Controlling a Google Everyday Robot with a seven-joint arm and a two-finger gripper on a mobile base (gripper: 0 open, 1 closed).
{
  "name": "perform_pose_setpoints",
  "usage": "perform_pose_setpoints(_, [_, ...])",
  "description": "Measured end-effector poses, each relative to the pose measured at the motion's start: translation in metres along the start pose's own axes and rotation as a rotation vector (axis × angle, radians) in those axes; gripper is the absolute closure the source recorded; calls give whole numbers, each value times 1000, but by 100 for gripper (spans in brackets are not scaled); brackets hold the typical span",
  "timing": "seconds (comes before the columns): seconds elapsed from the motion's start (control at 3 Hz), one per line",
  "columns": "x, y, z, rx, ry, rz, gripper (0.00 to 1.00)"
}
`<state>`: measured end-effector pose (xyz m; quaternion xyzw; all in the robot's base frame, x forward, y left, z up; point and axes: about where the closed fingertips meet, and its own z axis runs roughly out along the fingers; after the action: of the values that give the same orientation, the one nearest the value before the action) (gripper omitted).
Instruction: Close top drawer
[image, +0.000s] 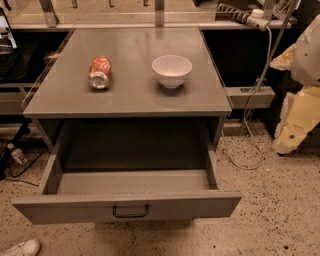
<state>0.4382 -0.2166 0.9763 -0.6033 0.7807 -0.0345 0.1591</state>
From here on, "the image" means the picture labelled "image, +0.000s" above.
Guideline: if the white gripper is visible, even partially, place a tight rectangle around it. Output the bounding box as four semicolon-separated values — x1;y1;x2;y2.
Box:
270;44;320;154

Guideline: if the grey top drawer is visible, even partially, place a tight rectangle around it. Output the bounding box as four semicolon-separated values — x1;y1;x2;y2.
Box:
12;119;242;224

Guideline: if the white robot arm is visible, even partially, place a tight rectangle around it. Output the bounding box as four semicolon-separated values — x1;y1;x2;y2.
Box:
270;15;320;154

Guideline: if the grey drawer cabinet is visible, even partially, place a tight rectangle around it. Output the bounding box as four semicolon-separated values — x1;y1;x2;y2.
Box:
22;27;233;154

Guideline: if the white power strip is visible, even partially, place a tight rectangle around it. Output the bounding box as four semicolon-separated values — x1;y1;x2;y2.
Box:
217;3;270;32

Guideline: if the white ceramic bowl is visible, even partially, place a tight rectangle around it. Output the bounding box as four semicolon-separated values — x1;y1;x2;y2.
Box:
152;55;193;89

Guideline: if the orange soda can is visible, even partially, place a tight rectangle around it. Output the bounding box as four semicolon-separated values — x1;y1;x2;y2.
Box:
88;56;111;89

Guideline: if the small plastic bottle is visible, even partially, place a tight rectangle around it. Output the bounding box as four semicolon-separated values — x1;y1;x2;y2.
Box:
7;143;27;165

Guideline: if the grey rear shelf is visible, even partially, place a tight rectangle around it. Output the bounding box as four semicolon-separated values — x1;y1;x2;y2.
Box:
6;0;298;31

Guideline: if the white shoe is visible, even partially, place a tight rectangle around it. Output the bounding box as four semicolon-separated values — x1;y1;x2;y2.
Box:
0;239;41;256

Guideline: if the white cable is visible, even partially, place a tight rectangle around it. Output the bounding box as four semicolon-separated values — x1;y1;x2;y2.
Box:
221;25;274;171

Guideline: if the black top drawer handle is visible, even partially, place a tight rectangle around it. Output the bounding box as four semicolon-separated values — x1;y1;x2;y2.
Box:
112;204;149;219

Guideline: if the black floor cable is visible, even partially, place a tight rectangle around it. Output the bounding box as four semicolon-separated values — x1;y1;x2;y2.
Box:
0;146;46;188

